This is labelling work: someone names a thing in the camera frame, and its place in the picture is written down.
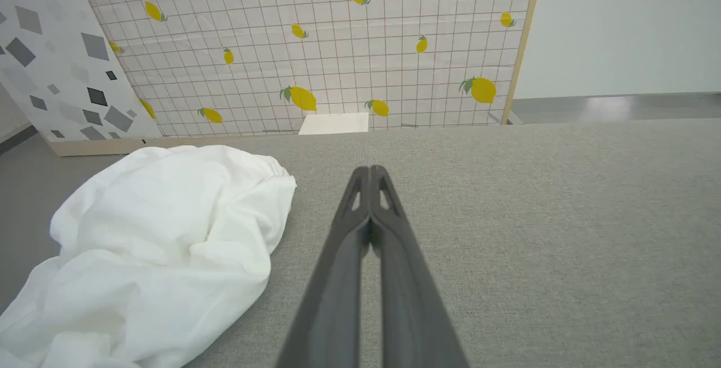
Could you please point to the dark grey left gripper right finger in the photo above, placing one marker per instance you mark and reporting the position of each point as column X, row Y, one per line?
column 411, row 306

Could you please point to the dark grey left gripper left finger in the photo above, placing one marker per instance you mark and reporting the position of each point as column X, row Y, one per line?
column 332, row 300

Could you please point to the white garment with braided trim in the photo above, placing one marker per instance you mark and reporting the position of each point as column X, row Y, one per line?
column 152, row 255

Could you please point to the grey fabric sofa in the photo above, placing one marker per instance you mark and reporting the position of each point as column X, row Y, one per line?
column 535, row 233

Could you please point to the white rectangular block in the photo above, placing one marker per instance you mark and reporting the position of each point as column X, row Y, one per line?
column 335, row 123

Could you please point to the lemon print grid panel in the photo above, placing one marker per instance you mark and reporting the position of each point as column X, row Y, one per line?
column 349, row 58

